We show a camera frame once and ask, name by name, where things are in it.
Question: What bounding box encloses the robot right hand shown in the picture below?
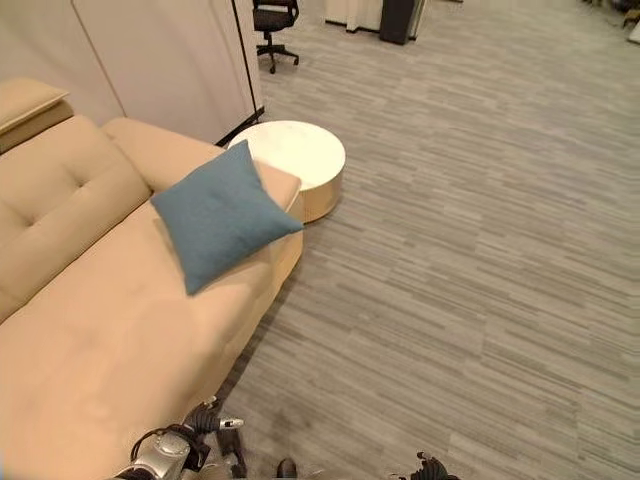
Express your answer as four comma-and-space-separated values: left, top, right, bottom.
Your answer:
389, 450, 461, 480

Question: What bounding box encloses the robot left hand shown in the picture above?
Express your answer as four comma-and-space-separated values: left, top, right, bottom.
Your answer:
183, 396, 249, 478

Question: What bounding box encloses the beige fabric sofa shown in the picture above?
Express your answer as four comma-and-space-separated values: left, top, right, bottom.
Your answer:
0, 77, 305, 480

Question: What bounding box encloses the teal square cushion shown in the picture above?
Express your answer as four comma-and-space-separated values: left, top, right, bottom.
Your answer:
149, 139, 305, 296

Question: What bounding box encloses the round white coffee table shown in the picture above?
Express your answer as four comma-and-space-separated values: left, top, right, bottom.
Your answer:
227, 120, 347, 225

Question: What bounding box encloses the white partition panel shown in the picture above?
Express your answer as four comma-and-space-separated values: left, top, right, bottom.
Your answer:
0, 0, 265, 147

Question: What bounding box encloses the black office chair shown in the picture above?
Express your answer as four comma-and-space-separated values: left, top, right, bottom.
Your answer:
251, 0, 300, 75

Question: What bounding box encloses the white curtain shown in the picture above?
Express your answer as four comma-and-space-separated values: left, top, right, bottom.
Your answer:
324, 0, 385, 32

